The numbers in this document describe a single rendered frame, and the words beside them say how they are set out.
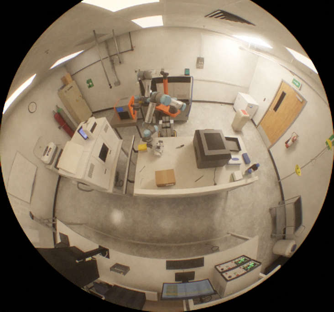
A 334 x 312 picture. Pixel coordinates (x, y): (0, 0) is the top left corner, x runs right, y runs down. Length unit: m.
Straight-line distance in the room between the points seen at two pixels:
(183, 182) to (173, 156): 0.39
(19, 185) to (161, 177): 3.90
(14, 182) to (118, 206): 3.24
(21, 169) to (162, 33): 5.35
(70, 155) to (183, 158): 1.43
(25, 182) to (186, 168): 4.19
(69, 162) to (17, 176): 2.90
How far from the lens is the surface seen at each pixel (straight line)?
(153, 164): 1.41
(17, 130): 3.93
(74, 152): 1.30
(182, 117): 3.00
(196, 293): 1.40
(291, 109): 3.65
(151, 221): 2.24
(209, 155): 1.19
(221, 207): 2.41
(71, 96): 4.53
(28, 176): 3.98
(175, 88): 2.55
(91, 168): 1.24
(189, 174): 1.36
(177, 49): 3.48
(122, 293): 1.66
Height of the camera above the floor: 2.18
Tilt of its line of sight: 56 degrees down
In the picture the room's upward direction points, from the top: 5 degrees counter-clockwise
